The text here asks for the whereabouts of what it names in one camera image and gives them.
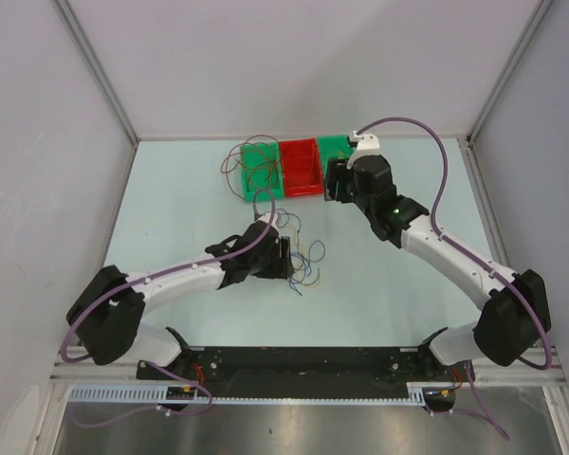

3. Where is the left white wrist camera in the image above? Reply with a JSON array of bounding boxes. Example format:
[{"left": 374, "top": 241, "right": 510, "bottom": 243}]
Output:
[{"left": 254, "top": 211, "right": 279, "bottom": 229}]

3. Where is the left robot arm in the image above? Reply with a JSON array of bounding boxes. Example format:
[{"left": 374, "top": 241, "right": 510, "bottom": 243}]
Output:
[{"left": 66, "top": 216, "right": 293, "bottom": 379}]

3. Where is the red bin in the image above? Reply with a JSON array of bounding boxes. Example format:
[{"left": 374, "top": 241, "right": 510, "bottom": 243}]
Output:
[{"left": 279, "top": 138, "right": 323, "bottom": 198}]

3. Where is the green bin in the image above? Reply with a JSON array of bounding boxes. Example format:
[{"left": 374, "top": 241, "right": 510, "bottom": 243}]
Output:
[
  {"left": 240, "top": 142, "right": 285, "bottom": 202},
  {"left": 316, "top": 135, "right": 353, "bottom": 181}
]

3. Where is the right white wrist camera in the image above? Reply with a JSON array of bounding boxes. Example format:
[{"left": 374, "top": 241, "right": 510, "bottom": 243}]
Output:
[{"left": 347, "top": 131, "right": 380, "bottom": 169}]

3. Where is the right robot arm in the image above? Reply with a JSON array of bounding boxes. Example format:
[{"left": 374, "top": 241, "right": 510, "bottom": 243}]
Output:
[{"left": 324, "top": 155, "right": 551, "bottom": 380}]

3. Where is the grey slotted cable duct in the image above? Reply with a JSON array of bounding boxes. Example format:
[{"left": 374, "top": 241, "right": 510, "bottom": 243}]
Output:
[{"left": 68, "top": 384, "right": 425, "bottom": 407}]

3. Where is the left green bin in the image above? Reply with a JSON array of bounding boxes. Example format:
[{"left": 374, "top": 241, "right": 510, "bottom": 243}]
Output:
[{"left": 240, "top": 142, "right": 285, "bottom": 202}]

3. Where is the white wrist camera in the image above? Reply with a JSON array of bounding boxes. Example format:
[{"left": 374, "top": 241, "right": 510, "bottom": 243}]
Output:
[
  {"left": 347, "top": 131, "right": 380, "bottom": 169},
  {"left": 254, "top": 211, "right": 279, "bottom": 229}
]

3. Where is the right green bin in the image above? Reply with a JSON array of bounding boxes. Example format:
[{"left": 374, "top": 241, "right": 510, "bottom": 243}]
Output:
[{"left": 316, "top": 135, "right": 353, "bottom": 181}]

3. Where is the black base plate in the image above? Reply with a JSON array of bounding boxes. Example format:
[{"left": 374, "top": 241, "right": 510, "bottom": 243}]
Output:
[{"left": 136, "top": 345, "right": 476, "bottom": 400}]

